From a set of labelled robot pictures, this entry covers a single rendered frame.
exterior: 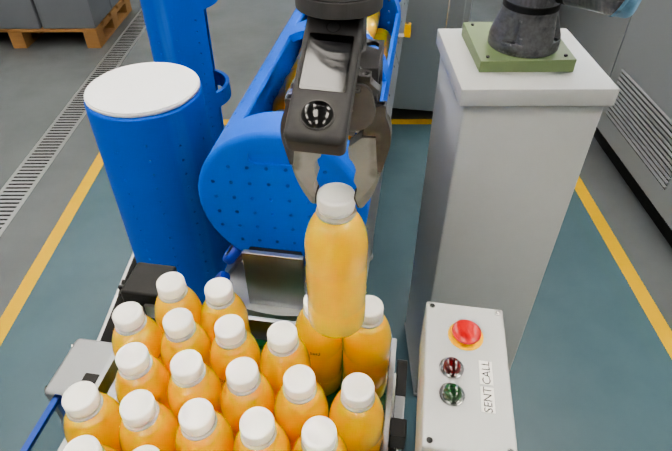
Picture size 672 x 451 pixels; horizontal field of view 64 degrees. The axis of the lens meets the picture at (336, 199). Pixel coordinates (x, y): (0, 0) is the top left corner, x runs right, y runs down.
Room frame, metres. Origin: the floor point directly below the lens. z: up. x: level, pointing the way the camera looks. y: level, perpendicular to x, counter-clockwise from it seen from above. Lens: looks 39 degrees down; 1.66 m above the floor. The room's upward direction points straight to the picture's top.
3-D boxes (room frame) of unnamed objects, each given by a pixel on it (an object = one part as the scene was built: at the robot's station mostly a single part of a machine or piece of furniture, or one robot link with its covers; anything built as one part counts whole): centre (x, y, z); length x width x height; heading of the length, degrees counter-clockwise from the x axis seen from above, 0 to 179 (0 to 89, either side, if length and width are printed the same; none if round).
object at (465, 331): (0.41, -0.16, 1.11); 0.04 x 0.04 x 0.01
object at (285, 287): (0.61, 0.10, 0.99); 0.10 x 0.02 x 0.12; 81
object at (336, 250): (0.42, 0.00, 1.22); 0.07 x 0.07 x 0.19
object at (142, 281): (0.60, 0.30, 0.95); 0.10 x 0.07 x 0.10; 81
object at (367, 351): (0.47, -0.04, 0.99); 0.07 x 0.07 x 0.19
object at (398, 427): (0.36, -0.08, 0.94); 0.03 x 0.02 x 0.08; 171
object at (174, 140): (1.21, 0.48, 0.59); 0.28 x 0.28 x 0.88
